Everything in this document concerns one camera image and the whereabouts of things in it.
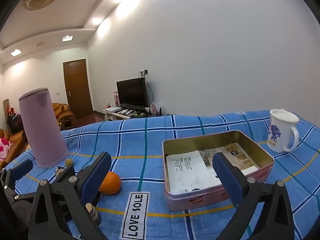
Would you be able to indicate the brown wooden door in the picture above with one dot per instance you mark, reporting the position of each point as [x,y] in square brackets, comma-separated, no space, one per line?
[77,90]

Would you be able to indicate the white printed leaflet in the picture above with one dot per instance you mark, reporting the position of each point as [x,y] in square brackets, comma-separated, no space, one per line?
[187,170]

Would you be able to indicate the grey remote control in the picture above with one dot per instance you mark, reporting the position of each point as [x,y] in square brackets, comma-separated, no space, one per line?
[123,111]
[129,112]

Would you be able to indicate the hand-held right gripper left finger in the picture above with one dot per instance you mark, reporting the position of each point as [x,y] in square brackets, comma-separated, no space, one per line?
[98,177]

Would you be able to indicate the white ceiling vent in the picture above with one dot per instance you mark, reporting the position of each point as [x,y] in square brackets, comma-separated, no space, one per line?
[41,44]

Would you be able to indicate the white wall socket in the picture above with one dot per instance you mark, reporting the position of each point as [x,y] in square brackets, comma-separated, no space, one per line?
[144,73]

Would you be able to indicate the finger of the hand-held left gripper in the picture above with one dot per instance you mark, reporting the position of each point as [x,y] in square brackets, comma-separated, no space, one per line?
[22,170]
[65,173]

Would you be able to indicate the round ceiling spotlight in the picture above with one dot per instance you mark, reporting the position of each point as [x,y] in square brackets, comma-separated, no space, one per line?
[95,20]

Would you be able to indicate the dark furniture with red cloth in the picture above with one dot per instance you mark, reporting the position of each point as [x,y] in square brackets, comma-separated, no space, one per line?
[15,122]

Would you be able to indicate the brown leather sofa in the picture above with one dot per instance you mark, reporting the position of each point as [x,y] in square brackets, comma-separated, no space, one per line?
[15,145]

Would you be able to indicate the blue plaid blanket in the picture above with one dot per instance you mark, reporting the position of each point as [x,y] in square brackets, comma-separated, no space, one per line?
[150,142]

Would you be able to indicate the black flat television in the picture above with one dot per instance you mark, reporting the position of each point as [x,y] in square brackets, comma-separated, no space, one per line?
[131,92]

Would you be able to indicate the small brown kiwi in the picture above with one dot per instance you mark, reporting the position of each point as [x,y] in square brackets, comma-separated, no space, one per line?
[69,162]

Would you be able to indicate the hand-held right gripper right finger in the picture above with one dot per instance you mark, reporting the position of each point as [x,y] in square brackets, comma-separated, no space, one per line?
[227,180]

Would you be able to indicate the cut taro with white top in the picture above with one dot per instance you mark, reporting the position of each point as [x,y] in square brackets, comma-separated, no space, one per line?
[91,210]

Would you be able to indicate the white set-top box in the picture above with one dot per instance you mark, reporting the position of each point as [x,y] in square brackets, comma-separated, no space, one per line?
[113,109]

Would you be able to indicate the lilac insulated bottle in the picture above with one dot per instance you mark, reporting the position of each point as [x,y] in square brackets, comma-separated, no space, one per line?
[42,130]

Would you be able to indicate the white mug with blue print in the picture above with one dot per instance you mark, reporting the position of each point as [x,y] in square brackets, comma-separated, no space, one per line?
[280,132]

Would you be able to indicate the white television stand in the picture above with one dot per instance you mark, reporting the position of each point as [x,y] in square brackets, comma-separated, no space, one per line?
[112,116]

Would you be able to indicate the black router with antennas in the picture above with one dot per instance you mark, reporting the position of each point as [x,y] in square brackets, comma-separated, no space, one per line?
[157,112]

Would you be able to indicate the square recessed ceiling light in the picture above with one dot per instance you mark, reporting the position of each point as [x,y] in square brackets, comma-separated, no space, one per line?
[15,52]
[67,38]

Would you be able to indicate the printed newspaper sheet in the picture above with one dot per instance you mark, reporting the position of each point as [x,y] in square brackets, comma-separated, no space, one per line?
[240,155]

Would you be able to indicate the pink floral ornament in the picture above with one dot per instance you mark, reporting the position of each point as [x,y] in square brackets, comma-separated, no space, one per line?
[153,108]

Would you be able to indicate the pink metal tin box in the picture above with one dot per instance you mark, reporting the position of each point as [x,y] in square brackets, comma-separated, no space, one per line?
[195,200]

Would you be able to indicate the orange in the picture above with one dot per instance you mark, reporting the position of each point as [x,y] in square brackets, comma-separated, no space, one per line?
[111,186]

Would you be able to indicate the brown leather armchair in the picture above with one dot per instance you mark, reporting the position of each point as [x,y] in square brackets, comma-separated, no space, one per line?
[63,115]

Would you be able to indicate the pink floral cushion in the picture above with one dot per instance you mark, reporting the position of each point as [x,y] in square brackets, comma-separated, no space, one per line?
[4,148]

